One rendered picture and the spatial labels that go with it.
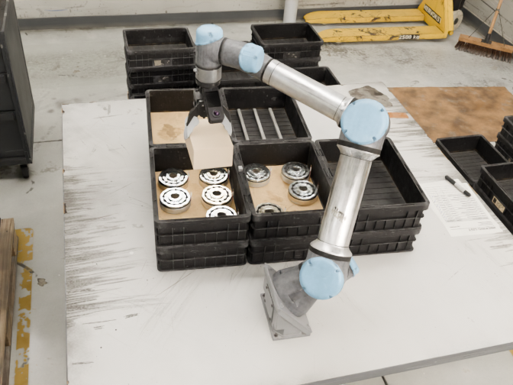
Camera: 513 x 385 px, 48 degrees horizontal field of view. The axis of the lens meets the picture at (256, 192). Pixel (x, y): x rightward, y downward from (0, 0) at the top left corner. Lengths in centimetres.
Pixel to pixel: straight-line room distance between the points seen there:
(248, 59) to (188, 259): 68
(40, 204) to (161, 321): 168
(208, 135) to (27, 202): 177
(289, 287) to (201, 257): 35
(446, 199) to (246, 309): 98
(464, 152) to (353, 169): 209
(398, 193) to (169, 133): 91
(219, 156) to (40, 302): 138
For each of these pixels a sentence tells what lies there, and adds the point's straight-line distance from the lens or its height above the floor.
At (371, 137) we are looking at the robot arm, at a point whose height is 133.
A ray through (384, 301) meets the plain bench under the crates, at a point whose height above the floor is 70.
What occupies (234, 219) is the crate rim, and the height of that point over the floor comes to 92.
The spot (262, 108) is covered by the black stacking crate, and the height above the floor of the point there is 83.
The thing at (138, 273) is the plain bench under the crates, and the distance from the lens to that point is 195.
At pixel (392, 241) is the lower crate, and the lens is 207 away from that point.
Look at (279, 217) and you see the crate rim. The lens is 182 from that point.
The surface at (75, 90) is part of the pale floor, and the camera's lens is 433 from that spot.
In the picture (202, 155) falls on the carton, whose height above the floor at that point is 110.
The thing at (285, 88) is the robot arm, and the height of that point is 130.
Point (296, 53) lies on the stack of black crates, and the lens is 372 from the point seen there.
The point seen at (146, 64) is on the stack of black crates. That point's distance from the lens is 354.
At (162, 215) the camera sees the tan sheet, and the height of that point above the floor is 83.
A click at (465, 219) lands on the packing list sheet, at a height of 70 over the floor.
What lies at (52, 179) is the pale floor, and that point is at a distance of 352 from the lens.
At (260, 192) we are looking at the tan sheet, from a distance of 205.
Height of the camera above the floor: 213
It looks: 39 degrees down
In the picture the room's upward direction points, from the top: 5 degrees clockwise
